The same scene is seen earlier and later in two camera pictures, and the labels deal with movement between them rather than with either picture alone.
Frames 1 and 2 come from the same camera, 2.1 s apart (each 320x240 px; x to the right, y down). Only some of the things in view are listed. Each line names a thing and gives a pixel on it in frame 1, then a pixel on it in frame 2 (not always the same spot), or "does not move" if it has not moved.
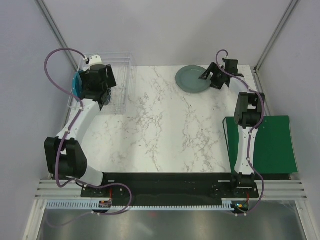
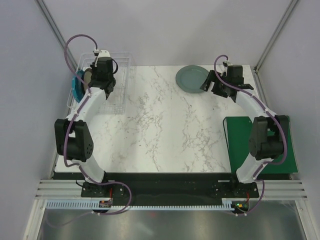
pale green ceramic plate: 188,79 does not move
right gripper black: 217,75 -> 219,85
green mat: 273,150 does not move
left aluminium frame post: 43,7 does not move
